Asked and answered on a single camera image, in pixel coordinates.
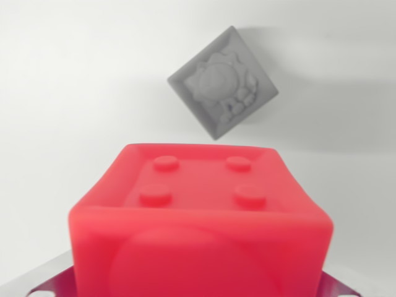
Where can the gripper right finger with metal black pad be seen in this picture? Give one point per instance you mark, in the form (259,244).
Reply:
(337,285)

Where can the red cube with four studs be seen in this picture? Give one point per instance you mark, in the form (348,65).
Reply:
(201,235)

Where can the grey cube with embossed figure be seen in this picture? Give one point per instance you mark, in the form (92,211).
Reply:
(216,80)

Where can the gripper left finger with metal black pad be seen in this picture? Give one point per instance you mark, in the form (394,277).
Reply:
(55,282)

